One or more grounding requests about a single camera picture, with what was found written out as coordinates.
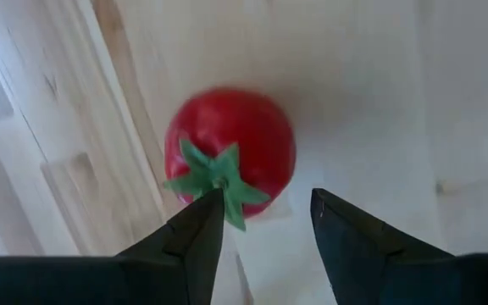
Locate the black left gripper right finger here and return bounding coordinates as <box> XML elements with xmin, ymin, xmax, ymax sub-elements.
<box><xmin>309</xmin><ymin>187</ymin><xmax>488</xmax><ymax>305</ymax></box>

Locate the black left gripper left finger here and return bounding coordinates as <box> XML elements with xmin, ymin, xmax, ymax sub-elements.
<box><xmin>0</xmin><ymin>187</ymin><xmax>226</xmax><ymax>305</ymax></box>

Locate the red tomato with green calyx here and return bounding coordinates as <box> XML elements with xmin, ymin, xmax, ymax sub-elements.
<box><xmin>162</xmin><ymin>86</ymin><xmax>297</xmax><ymax>232</ymax></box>

